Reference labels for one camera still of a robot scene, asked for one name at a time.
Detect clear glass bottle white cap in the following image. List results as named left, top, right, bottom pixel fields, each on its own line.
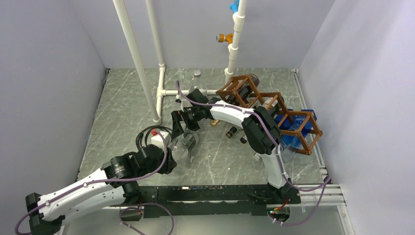
left=169, top=129, right=199, bottom=162

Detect blue pipe valve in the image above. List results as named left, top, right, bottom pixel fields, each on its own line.
left=229, top=0, right=240, bottom=13

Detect dark red wine bottle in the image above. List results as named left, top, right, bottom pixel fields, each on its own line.
left=215, top=74, right=259, bottom=108

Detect white PVC pipe frame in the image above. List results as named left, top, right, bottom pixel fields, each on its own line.
left=112, top=0, right=248, bottom=124

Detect brown wooden wine rack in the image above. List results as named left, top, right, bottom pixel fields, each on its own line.
left=215, top=74, right=324, bottom=156

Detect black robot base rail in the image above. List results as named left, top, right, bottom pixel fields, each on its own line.
left=120, top=184, right=301, bottom=218

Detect clear square bottle black cap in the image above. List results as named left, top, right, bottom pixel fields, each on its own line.
left=280, top=143, right=300, bottom=163

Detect small clear bottle black cap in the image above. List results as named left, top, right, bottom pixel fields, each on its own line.
left=226, top=126, right=238, bottom=139

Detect clear glass bottle silver cap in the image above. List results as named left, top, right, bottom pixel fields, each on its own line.
left=189, top=70, right=208, bottom=96

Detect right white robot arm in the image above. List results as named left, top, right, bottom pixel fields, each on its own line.
left=171, top=90, right=292, bottom=203

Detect orange pipe valve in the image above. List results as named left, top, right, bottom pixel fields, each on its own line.
left=216, top=33, right=233, bottom=44

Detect blue label clear bottle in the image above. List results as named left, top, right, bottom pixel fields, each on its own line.
left=275, top=109, right=323, bottom=156

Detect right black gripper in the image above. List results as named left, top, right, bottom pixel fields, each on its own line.
left=170, top=107, right=202, bottom=141

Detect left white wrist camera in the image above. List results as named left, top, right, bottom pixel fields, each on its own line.
left=150, top=129, right=171, bottom=149

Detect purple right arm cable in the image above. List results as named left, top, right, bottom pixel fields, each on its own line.
left=175, top=80, right=332, bottom=227

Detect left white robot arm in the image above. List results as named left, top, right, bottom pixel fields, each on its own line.
left=25, top=144, right=177, bottom=235

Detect black coiled cable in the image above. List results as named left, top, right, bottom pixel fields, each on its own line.
left=135, top=125, right=174, bottom=151

